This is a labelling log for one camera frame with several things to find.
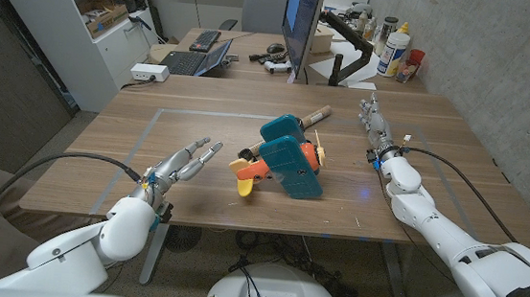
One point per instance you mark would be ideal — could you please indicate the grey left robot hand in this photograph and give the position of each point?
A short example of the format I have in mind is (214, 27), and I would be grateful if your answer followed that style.
(171, 171)

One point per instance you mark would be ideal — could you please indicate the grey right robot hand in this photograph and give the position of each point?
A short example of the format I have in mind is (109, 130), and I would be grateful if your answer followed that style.
(379, 129)

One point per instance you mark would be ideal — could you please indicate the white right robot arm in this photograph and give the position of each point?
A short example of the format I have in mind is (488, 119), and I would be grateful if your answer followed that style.
(436, 226)

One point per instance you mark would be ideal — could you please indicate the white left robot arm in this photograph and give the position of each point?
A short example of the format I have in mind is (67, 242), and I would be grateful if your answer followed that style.
(68, 256)

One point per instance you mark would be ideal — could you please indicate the teal and orange toy airplane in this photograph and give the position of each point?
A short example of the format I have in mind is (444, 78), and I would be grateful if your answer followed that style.
(287, 165)

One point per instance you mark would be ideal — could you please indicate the small pale bottle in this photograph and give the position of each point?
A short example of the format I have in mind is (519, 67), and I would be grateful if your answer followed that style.
(370, 29)
(363, 20)

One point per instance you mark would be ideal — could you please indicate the yellow capped bottle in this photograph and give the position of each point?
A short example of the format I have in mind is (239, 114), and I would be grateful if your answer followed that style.
(404, 28)

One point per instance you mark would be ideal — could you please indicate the white paper sheet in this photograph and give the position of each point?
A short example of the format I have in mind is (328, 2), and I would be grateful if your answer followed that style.
(362, 85)

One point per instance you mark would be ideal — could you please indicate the glass jar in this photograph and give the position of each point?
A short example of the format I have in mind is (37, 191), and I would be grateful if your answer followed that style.
(405, 72)

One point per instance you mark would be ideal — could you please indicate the round black floor disc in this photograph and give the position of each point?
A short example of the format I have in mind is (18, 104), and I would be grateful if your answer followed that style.
(182, 239)

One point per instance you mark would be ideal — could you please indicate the black round lens object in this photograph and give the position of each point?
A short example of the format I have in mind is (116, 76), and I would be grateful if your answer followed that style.
(245, 154)

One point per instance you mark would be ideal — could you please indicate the white wipes canister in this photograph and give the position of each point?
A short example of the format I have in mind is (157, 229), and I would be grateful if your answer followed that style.
(392, 54)

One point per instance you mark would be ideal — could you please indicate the white paper sheets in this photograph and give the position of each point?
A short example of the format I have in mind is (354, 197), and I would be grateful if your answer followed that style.
(322, 67)

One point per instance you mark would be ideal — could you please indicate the grey table leg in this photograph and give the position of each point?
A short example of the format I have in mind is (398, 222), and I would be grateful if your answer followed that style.
(153, 259)
(394, 275)

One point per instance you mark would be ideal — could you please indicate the dark lidded jar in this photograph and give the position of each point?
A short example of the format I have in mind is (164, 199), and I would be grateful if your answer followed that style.
(386, 31)

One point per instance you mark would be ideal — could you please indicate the white power strip box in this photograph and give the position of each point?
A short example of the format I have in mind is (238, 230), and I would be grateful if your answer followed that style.
(150, 72)

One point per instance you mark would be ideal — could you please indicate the light wooden box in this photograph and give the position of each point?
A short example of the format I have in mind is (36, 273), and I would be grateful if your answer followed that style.
(323, 40)

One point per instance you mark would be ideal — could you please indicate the open black laptop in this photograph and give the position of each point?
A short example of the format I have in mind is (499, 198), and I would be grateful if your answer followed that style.
(186, 62)

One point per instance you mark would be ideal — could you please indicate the white game controller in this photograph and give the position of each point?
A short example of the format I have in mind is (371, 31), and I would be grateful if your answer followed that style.
(277, 67)

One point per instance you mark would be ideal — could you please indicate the wooden back desk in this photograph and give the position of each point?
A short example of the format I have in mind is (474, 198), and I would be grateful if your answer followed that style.
(243, 72)

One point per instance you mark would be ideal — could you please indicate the black computer mouse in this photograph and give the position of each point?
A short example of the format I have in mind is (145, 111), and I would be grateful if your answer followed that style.
(276, 48)

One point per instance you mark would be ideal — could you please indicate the computer monitor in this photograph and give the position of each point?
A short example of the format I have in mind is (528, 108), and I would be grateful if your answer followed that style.
(300, 22)

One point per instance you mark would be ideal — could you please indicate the black keyboard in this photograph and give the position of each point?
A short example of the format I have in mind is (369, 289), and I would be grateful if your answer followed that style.
(205, 41)

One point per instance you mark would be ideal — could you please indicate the black remote controller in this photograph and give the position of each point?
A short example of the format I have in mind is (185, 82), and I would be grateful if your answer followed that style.
(259, 57)

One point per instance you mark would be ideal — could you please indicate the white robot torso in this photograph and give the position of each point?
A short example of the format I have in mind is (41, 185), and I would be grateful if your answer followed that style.
(282, 284)

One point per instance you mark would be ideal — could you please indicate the white low cabinet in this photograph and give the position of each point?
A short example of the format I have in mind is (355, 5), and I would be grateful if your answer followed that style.
(181, 11)

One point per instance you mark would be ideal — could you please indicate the cardboard box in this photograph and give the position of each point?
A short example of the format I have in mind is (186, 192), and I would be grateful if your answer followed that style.
(108, 18)

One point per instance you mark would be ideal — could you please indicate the grey office chair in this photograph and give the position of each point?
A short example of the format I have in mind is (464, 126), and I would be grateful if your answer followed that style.
(263, 4)

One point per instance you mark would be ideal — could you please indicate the white shelf cabinet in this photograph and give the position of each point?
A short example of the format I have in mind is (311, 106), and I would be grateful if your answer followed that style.
(53, 38)

